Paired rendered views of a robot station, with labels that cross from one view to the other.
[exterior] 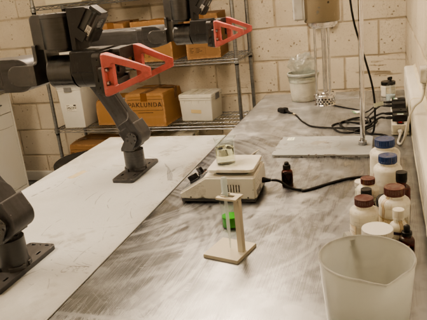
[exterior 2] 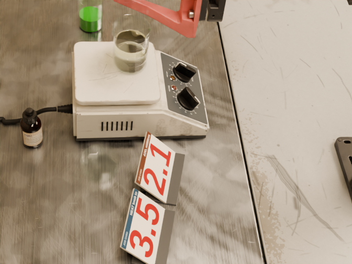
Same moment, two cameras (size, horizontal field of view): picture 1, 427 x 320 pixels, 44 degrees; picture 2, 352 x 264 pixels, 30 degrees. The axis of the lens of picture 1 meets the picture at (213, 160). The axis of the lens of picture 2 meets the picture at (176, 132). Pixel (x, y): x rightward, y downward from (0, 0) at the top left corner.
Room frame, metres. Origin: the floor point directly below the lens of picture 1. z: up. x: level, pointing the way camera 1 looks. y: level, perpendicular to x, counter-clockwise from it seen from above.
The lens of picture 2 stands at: (1.91, -0.31, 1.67)
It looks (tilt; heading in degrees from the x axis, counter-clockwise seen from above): 50 degrees down; 148
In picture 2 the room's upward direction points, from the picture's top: 9 degrees clockwise
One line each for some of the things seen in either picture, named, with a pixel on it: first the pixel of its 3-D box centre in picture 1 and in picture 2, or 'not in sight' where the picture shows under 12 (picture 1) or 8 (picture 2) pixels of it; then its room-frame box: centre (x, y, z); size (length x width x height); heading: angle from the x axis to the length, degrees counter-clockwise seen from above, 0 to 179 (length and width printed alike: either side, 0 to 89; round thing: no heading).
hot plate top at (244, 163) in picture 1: (235, 163); (116, 72); (1.30, -0.05, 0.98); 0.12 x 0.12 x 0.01; 72
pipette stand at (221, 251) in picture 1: (227, 223); not in sight; (0.98, -0.01, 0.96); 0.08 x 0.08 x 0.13; 57
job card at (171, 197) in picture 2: not in sight; (161, 167); (1.44, -0.04, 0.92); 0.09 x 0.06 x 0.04; 147
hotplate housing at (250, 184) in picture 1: (227, 179); (132, 91); (1.30, -0.03, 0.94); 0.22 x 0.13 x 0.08; 72
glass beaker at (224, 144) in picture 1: (225, 150); (129, 45); (1.29, -0.03, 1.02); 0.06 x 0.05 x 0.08; 106
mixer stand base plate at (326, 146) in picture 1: (323, 145); not in sight; (1.61, -0.35, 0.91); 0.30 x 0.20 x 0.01; 71
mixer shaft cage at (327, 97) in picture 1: (323, 63); not in sight; (1.61, -0.36, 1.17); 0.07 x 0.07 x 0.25
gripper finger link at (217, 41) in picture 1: (227, 32); not in sight; (1.43, -0.07, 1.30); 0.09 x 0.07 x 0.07; 71
